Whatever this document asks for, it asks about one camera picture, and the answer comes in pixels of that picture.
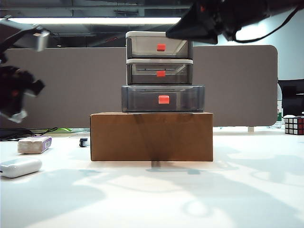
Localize white eraser with purple sleeve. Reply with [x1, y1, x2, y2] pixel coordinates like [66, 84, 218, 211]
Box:
[17, 136, 53, 155]

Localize brown cardboard box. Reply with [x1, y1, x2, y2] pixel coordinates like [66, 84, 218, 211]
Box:
[89, 112, 214, 162]

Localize long ceiling light strip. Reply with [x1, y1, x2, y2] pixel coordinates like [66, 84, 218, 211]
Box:
[4, 16, 182, 24]

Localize grey desk partition panel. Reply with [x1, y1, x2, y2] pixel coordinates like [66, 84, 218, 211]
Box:
[0, 45, 278, 130]

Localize clear plastic drawer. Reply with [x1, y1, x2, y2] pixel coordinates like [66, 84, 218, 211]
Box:
[127, 63, 192, 85]
[121, 85, 205, 113]

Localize white plastic drawer cabinet frame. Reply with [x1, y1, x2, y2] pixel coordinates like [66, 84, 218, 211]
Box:
[125, 30, 193, 86]

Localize black Rubik's cube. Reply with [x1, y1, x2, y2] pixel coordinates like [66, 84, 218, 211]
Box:
[284, 116, 304, 136]

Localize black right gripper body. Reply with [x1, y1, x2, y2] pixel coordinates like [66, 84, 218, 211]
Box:
[194, 0, 243, 42]

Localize white earphone case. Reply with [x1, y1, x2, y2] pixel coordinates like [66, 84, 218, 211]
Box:
[0, 157, 43, 179]

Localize grey drawer with orange handle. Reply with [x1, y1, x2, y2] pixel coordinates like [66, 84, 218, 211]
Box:
[126, 37, 190, 59]

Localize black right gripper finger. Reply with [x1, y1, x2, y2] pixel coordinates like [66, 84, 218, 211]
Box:
[166, 4, 219, 45]

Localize black cables on desk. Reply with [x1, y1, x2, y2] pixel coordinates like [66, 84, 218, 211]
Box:
[0, 127, 59, 142]

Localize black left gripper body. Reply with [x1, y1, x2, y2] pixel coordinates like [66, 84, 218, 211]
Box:
[0, 66, 46, 124]

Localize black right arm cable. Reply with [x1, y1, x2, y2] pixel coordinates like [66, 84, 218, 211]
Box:
[234, 4, 300, 43]

